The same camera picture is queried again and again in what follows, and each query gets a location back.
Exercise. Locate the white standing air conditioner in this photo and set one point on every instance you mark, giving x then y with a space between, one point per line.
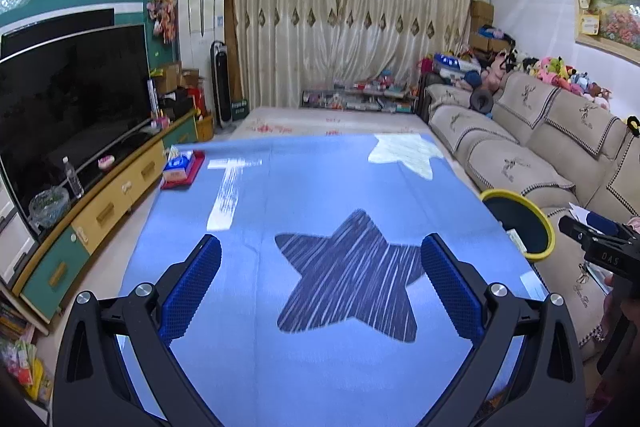
200 17

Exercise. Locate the black tower fan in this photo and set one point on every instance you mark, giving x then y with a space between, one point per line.
221 82

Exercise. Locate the glass ashtray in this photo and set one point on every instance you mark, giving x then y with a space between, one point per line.
49 207

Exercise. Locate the yellow green television cabinet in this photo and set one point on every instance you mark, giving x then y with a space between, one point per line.
115 197

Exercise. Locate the yellow rimmed black bin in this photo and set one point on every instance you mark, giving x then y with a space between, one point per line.
520 219

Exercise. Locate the framed flower painting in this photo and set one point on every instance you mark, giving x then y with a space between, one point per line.
615 7

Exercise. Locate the blue tissue box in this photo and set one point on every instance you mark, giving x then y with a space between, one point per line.
177 164

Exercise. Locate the yellow bucket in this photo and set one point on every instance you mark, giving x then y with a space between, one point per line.
205 127

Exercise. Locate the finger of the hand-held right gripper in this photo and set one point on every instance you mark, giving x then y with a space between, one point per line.
605 224
577 234

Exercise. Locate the person's right hand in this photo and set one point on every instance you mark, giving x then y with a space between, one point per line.
611 307

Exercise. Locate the papers and plastic sleeve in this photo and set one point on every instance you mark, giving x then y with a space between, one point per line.
577 212

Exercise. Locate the blue tissue pack red tray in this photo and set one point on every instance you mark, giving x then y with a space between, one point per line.
192 174

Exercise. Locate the cream curtains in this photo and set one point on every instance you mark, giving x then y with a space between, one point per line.
350 17

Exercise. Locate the stack of cardboard boxes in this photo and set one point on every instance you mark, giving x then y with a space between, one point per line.
482 19

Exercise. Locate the blue star print tablecloth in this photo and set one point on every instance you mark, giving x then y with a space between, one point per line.
310 187

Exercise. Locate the shelf of books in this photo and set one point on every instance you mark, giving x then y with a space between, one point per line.
20 347

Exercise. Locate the beige sofa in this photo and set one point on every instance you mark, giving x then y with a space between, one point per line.
540 147

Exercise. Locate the pink tape roll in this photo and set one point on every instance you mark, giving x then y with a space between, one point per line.
106 162

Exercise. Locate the open cardboard box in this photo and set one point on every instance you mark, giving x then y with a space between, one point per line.
172 77

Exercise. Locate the floral print mat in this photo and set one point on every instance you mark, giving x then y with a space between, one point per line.
325 122

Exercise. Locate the clear water bottle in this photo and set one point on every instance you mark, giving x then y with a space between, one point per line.
74 179

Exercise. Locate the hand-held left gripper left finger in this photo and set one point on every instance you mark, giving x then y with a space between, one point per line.
192 287

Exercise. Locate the large curved television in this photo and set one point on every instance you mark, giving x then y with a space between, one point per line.
65 107

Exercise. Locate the green drink crate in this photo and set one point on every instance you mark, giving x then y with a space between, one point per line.
240 109

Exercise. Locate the low cluttered glass table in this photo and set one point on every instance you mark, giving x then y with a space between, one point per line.
360 97

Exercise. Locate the hanging flower decoration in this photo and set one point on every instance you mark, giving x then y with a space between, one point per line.
162 14

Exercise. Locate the black flat television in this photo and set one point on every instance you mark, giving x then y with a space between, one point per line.
55 24

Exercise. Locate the pile of plush toys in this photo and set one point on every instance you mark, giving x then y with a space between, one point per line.
555 69

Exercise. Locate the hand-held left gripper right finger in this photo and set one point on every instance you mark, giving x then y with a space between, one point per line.
452 287

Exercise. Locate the white drawer cabinet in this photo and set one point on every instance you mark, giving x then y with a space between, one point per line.
12 237

